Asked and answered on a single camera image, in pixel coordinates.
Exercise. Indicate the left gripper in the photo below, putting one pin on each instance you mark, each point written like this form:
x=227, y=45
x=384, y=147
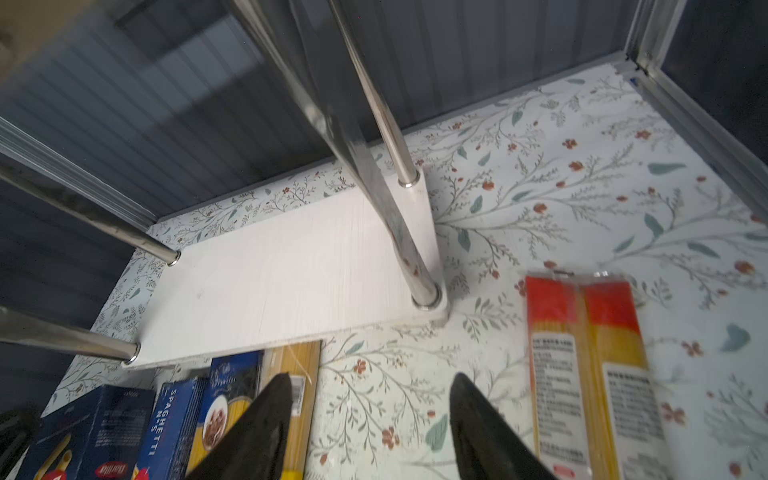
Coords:
x=18, y=428

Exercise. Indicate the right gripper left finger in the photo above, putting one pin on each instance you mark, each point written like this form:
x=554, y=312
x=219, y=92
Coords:
x=255, y=447

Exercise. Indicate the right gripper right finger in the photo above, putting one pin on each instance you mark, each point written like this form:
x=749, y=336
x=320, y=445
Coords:
x=484, y=444

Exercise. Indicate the blue Barilla pasta box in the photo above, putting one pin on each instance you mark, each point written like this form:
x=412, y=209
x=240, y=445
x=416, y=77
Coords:
x=96, y=436

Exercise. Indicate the white two-tier shelf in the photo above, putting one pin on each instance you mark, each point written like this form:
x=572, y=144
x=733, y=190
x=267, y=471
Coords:
x=363, y=257

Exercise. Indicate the blue yellow spaghetti bag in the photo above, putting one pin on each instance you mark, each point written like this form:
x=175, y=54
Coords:
x=232, y=387

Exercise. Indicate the blue Barilla spaghetti box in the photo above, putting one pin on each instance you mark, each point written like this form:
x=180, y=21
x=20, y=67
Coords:
x=167, y=443

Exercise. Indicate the yellow clear spaghetti bag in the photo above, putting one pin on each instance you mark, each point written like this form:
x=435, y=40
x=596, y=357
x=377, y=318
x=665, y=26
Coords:
x=301, y=362

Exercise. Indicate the red yellow spaghetti bag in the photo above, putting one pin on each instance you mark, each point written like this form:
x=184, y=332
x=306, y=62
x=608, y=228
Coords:
x=594, y=403

